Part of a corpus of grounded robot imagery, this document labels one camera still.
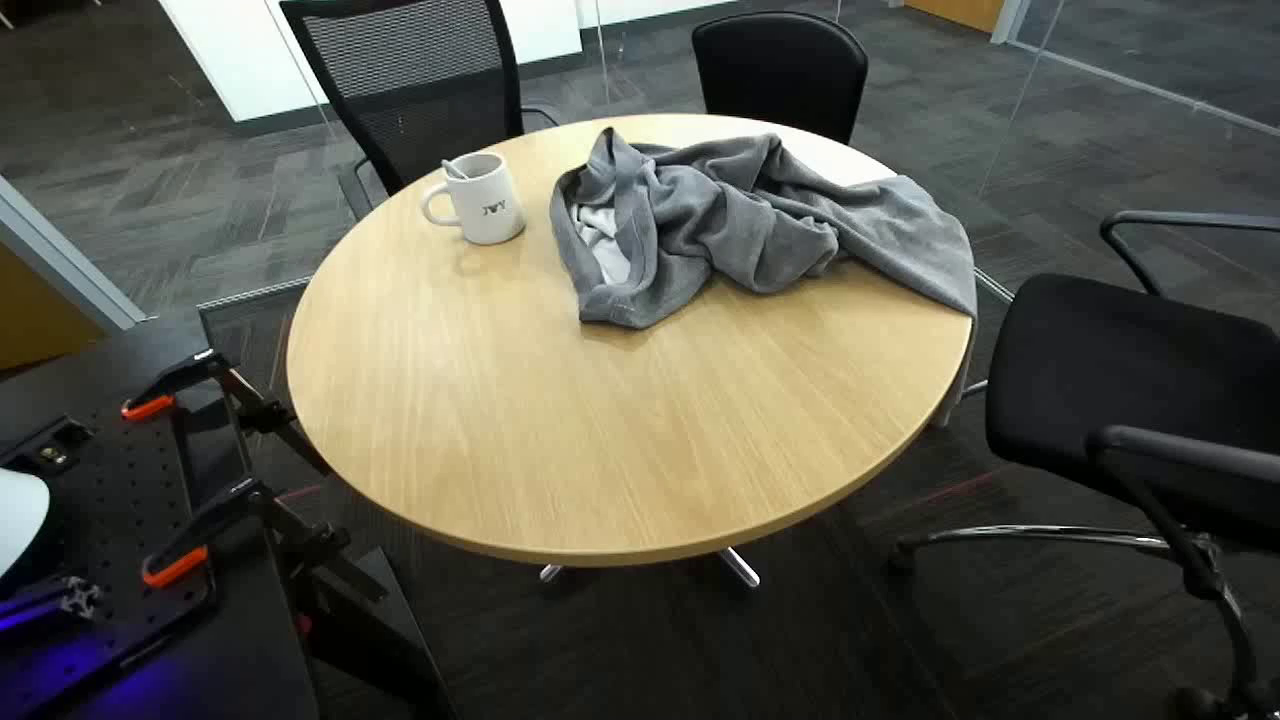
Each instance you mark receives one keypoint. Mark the marker pen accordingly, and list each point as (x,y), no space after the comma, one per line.
(453,168)

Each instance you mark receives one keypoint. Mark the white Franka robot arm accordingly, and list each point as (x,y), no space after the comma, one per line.
(17,514)

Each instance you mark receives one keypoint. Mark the grey crumpled cloth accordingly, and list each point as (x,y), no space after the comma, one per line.
(747,221)

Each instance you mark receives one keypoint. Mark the white printed mug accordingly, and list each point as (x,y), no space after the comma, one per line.
(483,203)

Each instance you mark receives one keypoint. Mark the metal table base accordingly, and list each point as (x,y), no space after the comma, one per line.
(738,566)

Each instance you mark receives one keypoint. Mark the black padded chair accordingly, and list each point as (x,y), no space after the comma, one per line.
(781,73)

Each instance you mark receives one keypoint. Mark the black mesh office chair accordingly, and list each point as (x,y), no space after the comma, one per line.
(426,82)

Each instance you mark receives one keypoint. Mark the black office chair with armrests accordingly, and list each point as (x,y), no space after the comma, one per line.
(1134,375)

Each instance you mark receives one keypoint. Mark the black robot mounting cart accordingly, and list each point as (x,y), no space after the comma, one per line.
(123,507)

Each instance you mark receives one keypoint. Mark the black chair armrest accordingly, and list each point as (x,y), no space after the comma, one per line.
(1180,219)

